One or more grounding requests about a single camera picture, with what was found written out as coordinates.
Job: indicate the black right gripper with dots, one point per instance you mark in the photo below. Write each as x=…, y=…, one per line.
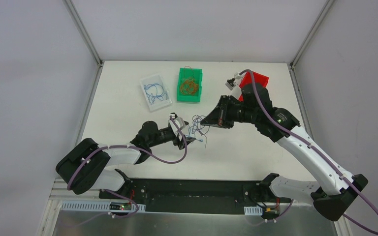
x=224, y=113

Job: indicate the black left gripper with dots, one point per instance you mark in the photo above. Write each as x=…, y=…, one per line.
x=180, y=137

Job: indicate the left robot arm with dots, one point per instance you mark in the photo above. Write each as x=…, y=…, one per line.
x=86, y=166

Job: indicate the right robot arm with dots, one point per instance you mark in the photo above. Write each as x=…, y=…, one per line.
x=330, y=193

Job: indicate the red plastic bin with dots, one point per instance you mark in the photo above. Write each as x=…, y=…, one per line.
x=260, y=78

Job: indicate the white plastic bin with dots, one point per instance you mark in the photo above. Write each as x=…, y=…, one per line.
x=155, y=92

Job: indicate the green plastic bin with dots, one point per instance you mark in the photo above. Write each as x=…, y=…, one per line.
x=189, y=87

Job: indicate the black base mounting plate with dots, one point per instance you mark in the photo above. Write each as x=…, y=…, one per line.
x=196, y=196

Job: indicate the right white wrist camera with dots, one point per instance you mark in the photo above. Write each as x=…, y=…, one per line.
x=234, y=82

